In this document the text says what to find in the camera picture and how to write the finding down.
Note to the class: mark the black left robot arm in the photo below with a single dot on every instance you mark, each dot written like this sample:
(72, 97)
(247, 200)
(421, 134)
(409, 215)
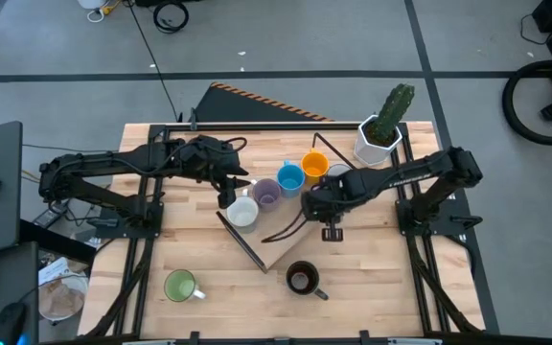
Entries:
(113, 160)

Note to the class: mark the yellow plug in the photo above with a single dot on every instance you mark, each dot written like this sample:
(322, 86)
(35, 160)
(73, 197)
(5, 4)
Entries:
(111, 7)

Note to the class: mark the white paper sheet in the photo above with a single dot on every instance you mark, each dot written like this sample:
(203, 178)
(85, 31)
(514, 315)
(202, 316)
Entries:
(55, 269)

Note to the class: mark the green cactus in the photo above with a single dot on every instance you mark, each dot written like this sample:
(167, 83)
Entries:
(396, 110)

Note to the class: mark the black ramp with orange stripes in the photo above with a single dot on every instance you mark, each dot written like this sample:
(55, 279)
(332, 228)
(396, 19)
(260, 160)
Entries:
(237, 108)

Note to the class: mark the black desk with mouse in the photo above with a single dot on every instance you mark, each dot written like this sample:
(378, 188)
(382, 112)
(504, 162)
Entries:
(12, 278)

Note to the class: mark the black aluminium table frame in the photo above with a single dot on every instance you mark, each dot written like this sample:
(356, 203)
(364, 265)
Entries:
(257, 127)

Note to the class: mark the small purple mug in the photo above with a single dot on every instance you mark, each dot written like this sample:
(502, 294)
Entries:
(266, 192)

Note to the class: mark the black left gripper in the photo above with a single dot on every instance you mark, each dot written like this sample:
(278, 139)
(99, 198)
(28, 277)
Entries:
(213, 160)

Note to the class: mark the large lilac mug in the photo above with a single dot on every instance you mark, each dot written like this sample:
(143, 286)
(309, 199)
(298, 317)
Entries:
(338, 170)

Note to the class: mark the orange mug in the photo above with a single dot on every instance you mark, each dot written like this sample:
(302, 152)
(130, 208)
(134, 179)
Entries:
(314, 165)

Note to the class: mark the black power adapter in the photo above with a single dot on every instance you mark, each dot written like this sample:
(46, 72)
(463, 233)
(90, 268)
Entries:
(45, 217)

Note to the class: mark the white hexagonal plant pot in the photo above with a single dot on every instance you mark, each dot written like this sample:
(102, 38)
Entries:
(367, 148)

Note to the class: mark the wooden shelf with black brackets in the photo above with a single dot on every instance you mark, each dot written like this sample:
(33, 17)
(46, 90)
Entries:
(276, 251)

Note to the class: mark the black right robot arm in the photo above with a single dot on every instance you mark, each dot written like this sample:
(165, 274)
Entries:
(415, 175)

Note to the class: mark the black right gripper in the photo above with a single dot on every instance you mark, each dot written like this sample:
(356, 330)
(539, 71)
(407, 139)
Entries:
(326, 201)

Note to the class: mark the bin with crumpled paper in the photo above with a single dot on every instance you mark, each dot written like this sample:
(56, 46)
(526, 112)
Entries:
(62, 299)

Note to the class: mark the dark brown mug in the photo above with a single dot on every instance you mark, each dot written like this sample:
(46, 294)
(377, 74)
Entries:
(302, 279)

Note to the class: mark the green mug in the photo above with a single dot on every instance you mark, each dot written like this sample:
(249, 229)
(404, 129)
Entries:
(179, 286)

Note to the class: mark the black computer mouse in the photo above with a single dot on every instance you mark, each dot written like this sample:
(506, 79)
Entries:
(8, 323)

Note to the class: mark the white mug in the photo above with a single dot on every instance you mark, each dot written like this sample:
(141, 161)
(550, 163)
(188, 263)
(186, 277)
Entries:
(242, 214)

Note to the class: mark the blue mug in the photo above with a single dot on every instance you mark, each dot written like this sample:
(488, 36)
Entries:
(290, 179)

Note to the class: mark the white round appliance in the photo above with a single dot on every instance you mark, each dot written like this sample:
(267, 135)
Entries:
(91, 4)

